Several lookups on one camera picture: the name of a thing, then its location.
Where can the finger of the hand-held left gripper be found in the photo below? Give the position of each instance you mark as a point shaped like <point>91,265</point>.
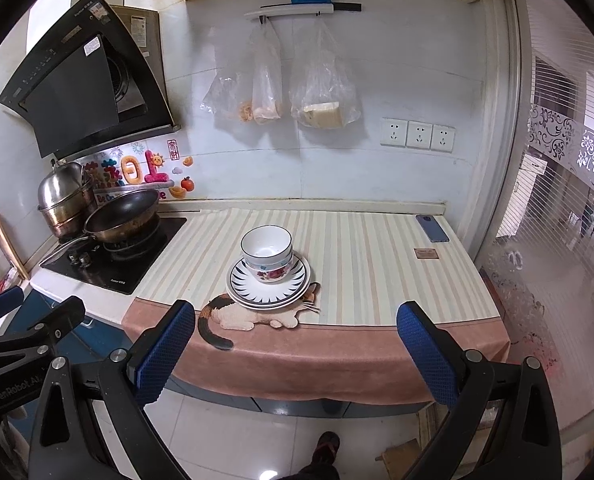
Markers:
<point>4,302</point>
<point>62,312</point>

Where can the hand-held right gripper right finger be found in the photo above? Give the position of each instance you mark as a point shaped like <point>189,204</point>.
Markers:
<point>427,355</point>

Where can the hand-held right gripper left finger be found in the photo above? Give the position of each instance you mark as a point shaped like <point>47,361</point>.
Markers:
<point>164,352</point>

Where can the pink floral white plate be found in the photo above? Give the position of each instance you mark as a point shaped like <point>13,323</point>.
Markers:
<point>255,304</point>

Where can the blue striped white plate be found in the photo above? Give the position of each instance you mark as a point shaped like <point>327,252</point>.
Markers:
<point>239,280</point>

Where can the red rose print bowl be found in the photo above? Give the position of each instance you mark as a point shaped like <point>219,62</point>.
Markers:
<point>272,274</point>

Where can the white bowl with black rim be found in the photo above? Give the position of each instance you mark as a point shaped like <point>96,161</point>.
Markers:
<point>264,242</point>

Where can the wooden board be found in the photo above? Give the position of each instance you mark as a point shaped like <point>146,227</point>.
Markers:
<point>9,245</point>

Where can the black gas stove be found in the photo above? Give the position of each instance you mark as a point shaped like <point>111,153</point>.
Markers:
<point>142,255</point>

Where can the cardboard piece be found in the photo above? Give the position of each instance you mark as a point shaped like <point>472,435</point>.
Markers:
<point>402,452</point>

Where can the small brown card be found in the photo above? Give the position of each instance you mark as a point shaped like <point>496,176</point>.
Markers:
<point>425,253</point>

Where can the striped cat print tablecloth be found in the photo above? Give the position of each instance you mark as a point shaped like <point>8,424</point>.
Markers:
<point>367,270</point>

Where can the stainless steel pot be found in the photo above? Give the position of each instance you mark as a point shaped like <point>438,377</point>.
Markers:
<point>62,195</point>

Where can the dark wok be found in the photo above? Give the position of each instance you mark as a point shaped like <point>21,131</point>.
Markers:
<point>127,212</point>

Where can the blue smartphone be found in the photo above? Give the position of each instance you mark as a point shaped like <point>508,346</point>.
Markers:
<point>432,229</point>

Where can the person's leg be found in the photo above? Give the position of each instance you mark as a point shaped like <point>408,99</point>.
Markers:
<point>322,455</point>

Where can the patterned sliding glass door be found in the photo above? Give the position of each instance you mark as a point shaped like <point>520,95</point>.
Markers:
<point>552,185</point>

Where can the black range hood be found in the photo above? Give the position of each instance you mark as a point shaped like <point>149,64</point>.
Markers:
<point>77,85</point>

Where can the small clear plastic bag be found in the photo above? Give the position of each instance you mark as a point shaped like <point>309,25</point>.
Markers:
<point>227,100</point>

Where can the large clear plastic bag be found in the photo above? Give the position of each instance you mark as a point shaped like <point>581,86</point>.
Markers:
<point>324,85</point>

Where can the narrow clear plastic bag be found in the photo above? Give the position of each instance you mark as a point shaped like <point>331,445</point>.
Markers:
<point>267,75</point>

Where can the colourful wall stickers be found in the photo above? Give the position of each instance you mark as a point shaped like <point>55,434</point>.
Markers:
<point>137,170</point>

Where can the white wall outlet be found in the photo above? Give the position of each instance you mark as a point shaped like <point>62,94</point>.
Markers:
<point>394,132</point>
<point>443,138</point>
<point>419,135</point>

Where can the white wall hook rack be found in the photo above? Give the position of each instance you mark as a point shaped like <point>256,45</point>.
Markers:
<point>282,12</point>

